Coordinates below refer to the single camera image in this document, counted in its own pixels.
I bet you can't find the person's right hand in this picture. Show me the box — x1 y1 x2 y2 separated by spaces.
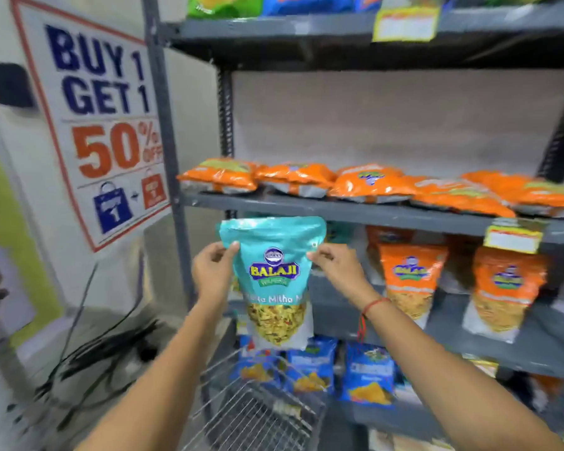
306 243 380 311

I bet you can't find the person's left hand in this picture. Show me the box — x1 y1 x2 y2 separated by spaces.
191 241 241 304

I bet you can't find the teal snack packet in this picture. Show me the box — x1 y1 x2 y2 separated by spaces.
218 216 328 351

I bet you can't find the person's left forearm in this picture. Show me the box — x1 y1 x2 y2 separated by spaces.
75 296 232 451

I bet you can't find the person's right forearm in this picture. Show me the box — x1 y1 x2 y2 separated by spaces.
361 298 564 451

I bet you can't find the grey metal shelving rack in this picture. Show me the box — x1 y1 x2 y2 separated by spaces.
141 0 564 451

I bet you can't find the orange snack packet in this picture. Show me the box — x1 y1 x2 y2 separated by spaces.
366 225 415 277
378 243 449 330
177 158 260 195
328 164 420 204
410 177 517 219
255 163 337 199
462 246 550 344
462 171 564 219

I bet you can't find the blue chips packet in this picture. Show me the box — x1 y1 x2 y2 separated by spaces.
286 336 339 395
340 342 397 408
235 335 284 386

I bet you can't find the white promotional sign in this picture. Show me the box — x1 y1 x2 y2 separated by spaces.
8 0 173 253

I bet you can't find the yellow price label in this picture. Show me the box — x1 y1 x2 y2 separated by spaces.
483 224 544 255
372 5 441 43

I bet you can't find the green snack packet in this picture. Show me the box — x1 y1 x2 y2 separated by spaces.
187 0 266 19

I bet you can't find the blue snack packet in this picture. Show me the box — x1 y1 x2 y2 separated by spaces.
262 0 355 17

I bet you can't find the red thread bracelet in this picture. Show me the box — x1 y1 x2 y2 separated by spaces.
357 297 392 342

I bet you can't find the wire shopping basket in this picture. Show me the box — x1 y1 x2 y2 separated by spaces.
182 347 328 451

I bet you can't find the bundle of black cables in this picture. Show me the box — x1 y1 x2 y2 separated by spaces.
7 262 161 433

